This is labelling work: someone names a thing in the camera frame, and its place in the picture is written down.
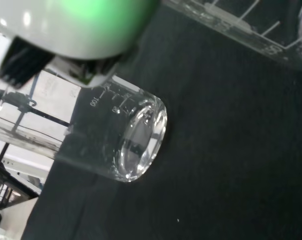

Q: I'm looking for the black bench cloth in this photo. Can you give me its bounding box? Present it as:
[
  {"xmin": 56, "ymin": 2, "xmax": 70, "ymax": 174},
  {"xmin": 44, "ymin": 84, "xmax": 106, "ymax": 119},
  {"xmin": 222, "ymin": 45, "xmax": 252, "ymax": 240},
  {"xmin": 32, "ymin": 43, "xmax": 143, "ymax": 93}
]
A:
[{"xmin": 20, "ymin": 0, "xmax": 302, "ymax": 240}]

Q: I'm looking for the black tripod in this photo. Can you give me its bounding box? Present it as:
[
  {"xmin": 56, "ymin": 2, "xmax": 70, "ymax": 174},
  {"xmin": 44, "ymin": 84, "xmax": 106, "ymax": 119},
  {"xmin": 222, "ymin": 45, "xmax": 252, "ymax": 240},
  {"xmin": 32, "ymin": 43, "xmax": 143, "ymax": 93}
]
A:
[{"xmin": 0, "ymin": 142, "xmax": 45, "ymax": 201}]

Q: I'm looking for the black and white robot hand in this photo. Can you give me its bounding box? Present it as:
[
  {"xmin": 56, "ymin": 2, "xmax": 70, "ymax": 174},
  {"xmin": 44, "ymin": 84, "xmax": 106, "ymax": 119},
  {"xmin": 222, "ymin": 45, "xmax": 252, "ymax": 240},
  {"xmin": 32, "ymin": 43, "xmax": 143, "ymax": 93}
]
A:
[{"xmin": 0, "ymin": 0, "xmax": 159, "ymax": 90}]

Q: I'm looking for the large clear glass beaker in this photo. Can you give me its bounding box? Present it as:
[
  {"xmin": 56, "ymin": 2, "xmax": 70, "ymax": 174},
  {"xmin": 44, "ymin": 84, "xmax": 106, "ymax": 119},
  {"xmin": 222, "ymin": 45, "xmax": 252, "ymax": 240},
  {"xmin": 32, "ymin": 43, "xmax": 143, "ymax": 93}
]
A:
[{"xmin": 163, "ymin": 0, "xmax": 302, "ymax": 73}]

